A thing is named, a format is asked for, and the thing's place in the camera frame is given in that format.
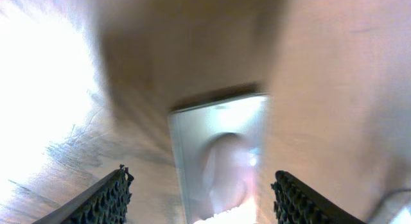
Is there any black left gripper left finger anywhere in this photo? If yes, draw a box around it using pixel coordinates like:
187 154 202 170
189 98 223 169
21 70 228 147
33 164 134 224

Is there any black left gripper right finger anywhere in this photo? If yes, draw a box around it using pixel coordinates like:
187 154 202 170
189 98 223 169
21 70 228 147
271 171 365 224

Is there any black charger cable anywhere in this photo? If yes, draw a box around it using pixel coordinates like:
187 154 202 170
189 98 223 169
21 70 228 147
369 187 411 218

